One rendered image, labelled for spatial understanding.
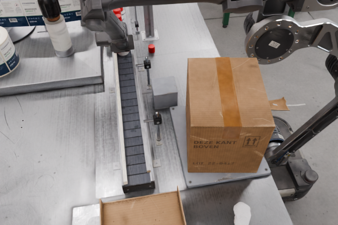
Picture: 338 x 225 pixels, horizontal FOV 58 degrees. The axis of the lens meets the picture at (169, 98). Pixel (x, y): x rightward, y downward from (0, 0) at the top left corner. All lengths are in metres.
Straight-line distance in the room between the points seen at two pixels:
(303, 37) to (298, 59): 1.80
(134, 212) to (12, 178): 0.46
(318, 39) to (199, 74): 0.46
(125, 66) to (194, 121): 0.62
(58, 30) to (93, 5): 0.74
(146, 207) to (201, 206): 0.18
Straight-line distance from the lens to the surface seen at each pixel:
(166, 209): 1.06
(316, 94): 2.72
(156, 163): 1.14
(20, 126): 1.38
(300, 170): 1.88
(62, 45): 1.50
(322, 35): 1.24
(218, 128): 0.89
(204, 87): 0.97
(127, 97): 1.28
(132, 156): 1.10
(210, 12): 3.43
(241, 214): 1.04
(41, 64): 1.54
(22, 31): 1.77
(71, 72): 1.45
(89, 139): 1.24
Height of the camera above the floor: 1.82
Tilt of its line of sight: 48 degrees down
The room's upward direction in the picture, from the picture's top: 1 degrees counter-clockwise
